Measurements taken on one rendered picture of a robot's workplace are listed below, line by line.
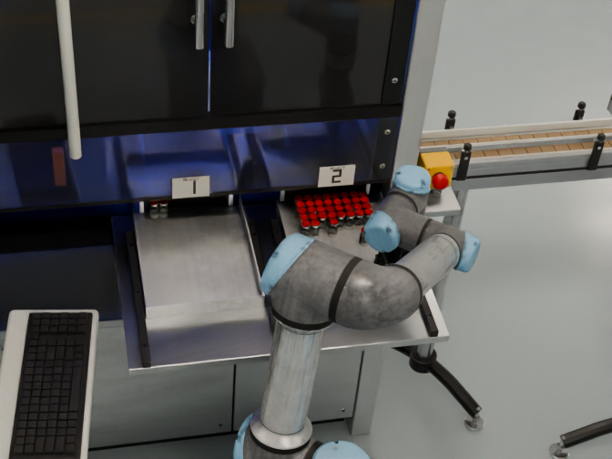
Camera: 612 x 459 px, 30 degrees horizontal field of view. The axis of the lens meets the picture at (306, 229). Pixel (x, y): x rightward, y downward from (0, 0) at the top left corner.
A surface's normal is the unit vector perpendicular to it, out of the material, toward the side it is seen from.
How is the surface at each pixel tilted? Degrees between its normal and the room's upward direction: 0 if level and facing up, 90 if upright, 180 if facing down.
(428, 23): 90
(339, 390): 90
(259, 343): 0
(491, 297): 0
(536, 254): 0
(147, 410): 90
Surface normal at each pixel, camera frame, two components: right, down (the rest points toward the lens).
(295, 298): -0.40, 0.50
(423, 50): 0.20, 0.68
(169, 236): 0.07, -0.73
